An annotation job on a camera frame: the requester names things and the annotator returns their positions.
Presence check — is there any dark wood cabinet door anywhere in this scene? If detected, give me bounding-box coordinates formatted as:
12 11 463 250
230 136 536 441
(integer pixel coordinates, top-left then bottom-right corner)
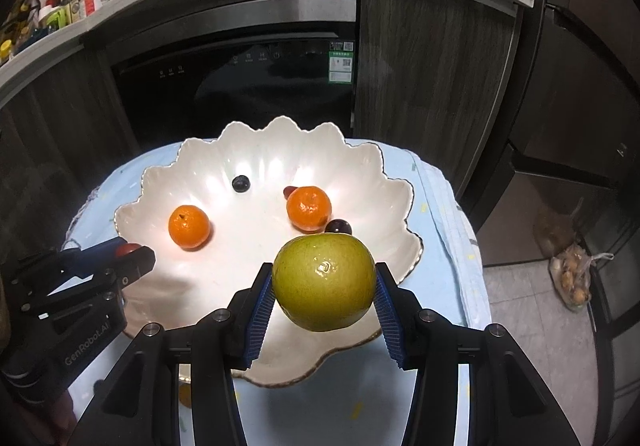
352 0 523 222

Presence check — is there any orange mandarin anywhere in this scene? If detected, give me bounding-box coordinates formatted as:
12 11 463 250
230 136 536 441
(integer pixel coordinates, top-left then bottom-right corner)
286 186 332 233
167 205 211 248

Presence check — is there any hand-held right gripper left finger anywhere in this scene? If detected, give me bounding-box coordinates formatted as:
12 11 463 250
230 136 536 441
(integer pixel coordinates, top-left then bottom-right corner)
67 262 275 446

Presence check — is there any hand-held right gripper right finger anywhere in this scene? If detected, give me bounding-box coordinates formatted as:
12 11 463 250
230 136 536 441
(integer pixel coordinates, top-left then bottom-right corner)
374 262 581 446

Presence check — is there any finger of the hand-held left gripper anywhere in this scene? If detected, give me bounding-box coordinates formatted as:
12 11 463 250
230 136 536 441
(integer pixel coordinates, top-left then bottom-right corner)
47 246 156 317
20 237 126 277

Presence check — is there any dark refrigerator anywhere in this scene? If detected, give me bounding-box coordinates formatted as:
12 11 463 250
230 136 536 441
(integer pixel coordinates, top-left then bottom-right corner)
465 0 640 427

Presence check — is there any plastic bag of potatoes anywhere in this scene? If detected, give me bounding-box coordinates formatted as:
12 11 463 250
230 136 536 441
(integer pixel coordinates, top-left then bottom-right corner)
549 243 615 312

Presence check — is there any black built-in dishwasher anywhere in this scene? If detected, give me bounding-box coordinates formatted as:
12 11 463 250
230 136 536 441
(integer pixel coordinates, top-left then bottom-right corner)
82 0 361 152

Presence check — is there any white scalloped plate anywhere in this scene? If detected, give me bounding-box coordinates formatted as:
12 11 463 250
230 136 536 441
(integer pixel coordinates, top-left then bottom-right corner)
114 115 425 387

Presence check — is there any light blue tablecloth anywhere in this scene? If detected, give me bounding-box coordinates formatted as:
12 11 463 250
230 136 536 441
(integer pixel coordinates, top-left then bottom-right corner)
62 136 493 446

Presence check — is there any green apple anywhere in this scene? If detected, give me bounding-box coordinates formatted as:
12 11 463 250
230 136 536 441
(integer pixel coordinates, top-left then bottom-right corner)
271 233 377 333

